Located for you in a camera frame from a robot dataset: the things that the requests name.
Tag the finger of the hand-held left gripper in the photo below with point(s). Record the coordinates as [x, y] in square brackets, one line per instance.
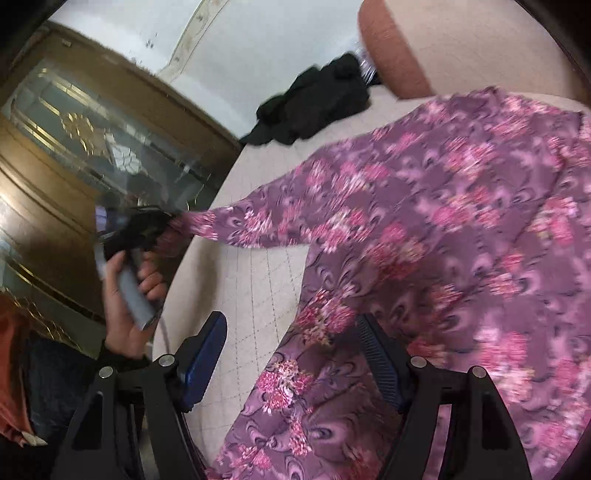
[161, 226]

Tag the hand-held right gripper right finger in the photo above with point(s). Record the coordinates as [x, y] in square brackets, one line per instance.
[378, 360]

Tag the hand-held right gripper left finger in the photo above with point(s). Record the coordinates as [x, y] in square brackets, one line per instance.
[207, 350]

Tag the person's left forearm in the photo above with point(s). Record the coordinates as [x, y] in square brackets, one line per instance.
[121, 361]

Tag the person's left hand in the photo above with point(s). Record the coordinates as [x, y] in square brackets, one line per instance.
[122, 325]

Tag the cream quilted blanket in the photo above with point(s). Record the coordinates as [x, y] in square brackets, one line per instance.
[258, 277]

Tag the wooden cabinet with glass door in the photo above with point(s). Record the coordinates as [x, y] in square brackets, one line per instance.
[46, 184]

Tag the dark blue cloth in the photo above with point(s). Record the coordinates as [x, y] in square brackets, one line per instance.
[51, 387]

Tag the orange cloth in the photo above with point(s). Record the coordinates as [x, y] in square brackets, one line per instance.
[11, 369]

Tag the black cloth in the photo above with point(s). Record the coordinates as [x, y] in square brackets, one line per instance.
[318, 101]

